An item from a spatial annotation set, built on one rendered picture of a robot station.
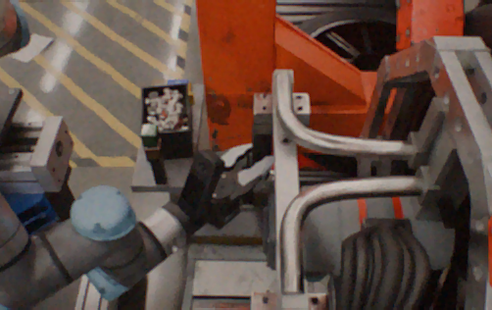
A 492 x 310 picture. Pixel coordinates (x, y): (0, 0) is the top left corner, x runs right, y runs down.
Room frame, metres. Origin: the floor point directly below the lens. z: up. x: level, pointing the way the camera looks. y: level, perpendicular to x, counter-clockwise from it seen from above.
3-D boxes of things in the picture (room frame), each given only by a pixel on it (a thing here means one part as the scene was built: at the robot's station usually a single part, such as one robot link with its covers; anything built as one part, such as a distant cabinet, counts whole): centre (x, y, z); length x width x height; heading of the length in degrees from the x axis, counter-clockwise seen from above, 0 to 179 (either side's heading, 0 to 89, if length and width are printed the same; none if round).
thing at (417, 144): (0.45, -0.13, 1.03); 0.19 x 0.18 x 0.11; 89
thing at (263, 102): (0.53, -0.05, 0.93); 0.09 x 0.05 x 0.05; 89
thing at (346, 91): (0.86, -0.31, 0.69); 0.52 x 0.17 x 0.35; 89
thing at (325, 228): (0.35, -0.18, 0.85); 0.21 x 0.14 x 0.14; 89
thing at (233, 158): (0.52, 0.02, 0.81); 0.09 x 0.03 x 0.06; 142
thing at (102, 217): (0.31, 0.21, 0.91); 0.11 x 0.08 x 0.11; 129
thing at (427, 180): (0.26, -0.13, 1.03); 0.19 x 0.18 x 0.11; 89
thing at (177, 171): (0.94, 0.24, 0.44); 0.43 x 0.17 x 0.03; 179
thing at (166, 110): (0.92, 0.24, 0.51); 0.20 x 0.14 x 0.13; 8
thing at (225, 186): (0.43, 0.08, 0.80); 0.12 x 0.08 x 0.09; 134
